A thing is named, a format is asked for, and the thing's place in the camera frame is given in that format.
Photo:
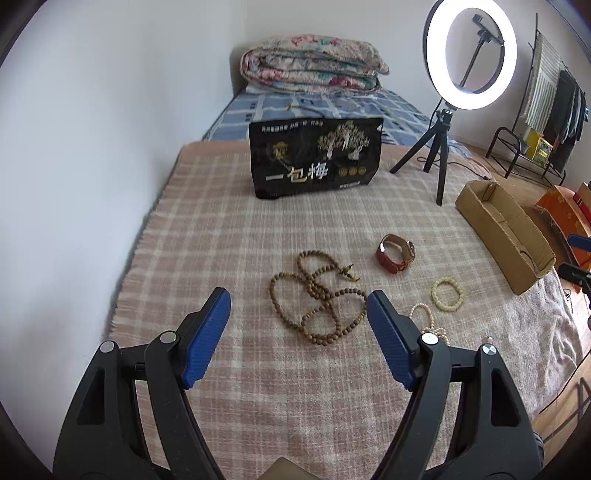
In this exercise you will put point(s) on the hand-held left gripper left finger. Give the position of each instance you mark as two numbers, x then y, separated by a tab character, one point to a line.
207	337

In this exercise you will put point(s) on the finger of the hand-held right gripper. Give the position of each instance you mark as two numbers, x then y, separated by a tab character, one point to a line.
575	274
581	242

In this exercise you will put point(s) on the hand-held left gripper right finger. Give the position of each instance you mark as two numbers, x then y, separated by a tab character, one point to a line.
390	341

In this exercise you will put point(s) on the cardboard box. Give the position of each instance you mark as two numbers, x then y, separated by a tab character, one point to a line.
498	221

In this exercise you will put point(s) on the orange patterned box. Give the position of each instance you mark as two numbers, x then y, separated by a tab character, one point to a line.
561	207

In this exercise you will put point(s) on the red box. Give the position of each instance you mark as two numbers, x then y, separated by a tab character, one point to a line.
584	194

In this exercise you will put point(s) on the pink plaid blanket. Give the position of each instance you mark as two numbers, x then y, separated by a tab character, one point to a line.
221	240

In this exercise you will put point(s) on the yellow box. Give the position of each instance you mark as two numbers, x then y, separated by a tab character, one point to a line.
538	145

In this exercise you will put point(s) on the dark hanging clothes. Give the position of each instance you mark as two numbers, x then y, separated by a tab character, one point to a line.
565	115

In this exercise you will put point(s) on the black clothes rack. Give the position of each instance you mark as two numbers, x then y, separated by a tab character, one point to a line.
508	129

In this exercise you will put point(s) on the striped towel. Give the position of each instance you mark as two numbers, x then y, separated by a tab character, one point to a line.
545	87

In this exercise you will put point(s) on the black tripod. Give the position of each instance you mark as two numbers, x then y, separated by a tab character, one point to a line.
438	161

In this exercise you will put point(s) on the black snack bag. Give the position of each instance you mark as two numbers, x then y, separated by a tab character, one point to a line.
314	157

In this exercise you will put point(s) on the black phone holder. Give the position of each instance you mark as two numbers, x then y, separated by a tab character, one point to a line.
482	30

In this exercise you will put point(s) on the blue patterned bedsheet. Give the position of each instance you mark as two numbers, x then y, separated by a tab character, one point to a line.
351	106

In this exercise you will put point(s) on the folded floral quilt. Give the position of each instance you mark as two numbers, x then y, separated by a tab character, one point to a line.
314	64

